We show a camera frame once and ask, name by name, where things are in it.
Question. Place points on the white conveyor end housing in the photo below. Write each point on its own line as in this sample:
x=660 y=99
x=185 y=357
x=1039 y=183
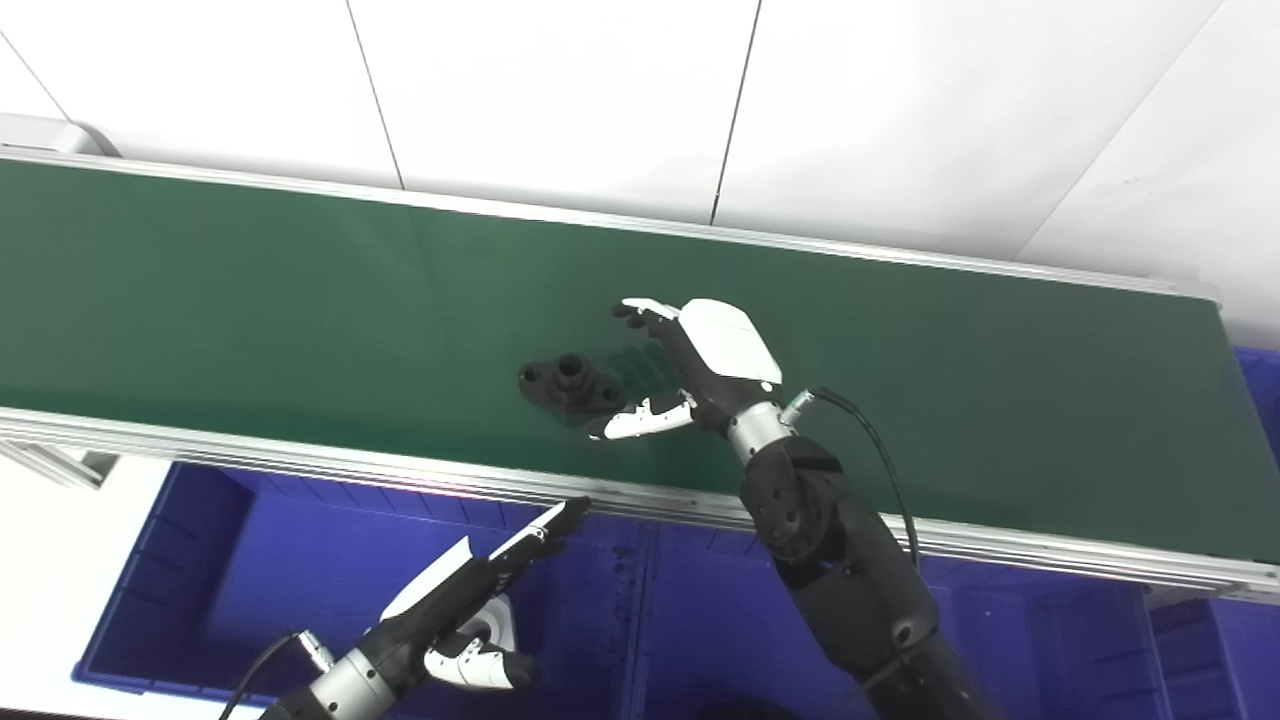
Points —
x=50 y=132

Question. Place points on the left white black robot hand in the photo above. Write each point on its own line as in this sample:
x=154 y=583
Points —
x=440 y=610

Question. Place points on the white round plastic part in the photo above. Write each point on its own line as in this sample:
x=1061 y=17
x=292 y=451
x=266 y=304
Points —
x=497 y=625

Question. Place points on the green conveyor belt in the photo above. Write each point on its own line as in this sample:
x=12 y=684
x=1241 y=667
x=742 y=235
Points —
x=300 y=300

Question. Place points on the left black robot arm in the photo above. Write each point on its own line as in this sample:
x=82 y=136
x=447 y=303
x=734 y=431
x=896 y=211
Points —
x=330 y=690

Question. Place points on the black flanged machine part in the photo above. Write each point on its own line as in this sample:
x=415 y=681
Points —
x=570 y=385

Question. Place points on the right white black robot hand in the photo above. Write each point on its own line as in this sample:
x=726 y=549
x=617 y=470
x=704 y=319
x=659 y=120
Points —
x=725 y=350

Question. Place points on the aluminium conveyor support bracket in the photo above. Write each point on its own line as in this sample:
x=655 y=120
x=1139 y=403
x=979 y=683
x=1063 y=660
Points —
x=55 y=465

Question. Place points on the blue plastic bin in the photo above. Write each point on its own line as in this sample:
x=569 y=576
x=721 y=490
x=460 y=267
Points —
x=1020 y=650
x=250 y=570
x=1230 y=660

